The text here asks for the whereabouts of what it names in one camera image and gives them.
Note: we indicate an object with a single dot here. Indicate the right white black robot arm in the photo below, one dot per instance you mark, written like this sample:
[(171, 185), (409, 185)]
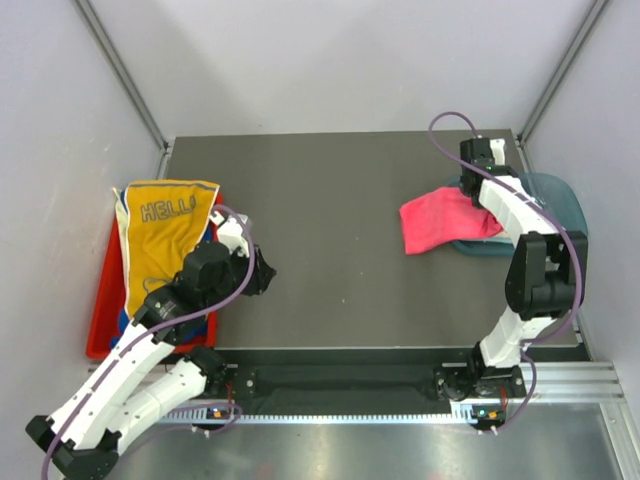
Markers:
[(546, 276)]

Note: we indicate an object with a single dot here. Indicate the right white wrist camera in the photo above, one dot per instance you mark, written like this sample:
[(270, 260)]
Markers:
[(491, 152)]

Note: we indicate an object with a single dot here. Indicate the pink towel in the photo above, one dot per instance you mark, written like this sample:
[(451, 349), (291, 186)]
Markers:
[(442, 216)]

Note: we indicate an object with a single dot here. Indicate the blue terry towel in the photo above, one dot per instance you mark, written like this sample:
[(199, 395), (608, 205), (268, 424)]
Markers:
[(122, 323)]

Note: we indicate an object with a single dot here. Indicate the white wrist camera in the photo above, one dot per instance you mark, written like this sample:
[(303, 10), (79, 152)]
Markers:
[(491, 152), (230, 233)]

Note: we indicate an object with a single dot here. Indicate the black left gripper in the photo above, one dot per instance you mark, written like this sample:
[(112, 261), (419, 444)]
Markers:
[(262, 277)]

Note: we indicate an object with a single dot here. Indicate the aluminium extrusion rail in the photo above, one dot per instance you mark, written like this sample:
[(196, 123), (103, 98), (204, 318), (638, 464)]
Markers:
[(577, 382)]

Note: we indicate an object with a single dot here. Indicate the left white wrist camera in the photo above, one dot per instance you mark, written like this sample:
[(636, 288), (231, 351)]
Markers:
[(230, 233)]

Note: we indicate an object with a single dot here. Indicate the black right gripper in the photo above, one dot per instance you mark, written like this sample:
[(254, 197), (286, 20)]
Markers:
[(475, 204)]

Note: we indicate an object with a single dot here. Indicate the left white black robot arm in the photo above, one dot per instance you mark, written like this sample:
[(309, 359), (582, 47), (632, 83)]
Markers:
[(85, 438)]

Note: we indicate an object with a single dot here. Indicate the red plastic bin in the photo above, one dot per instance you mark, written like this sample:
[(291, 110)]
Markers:
[(111, 297)]

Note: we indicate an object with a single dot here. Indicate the aluminium frame post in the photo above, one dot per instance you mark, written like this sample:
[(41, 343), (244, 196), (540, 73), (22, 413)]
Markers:
[(98, 31), (585, 29)]

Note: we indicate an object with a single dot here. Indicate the translucent blue plastic container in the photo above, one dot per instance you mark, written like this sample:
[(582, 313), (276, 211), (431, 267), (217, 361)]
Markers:
[(553, 194)]

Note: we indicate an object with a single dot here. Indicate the left aluminium frame post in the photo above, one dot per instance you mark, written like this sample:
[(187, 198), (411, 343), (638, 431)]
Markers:
[(98, 31)]

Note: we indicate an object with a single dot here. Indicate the right aluminium frame post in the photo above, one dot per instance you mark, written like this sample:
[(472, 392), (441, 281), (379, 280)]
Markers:
[(585, 29)]

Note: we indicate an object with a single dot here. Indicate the yellow hello towel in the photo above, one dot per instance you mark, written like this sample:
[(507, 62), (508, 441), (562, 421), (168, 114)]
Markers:
[(159, 222)]

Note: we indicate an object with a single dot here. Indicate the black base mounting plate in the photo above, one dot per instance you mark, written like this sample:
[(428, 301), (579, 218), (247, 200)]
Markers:
[(254, 383)]

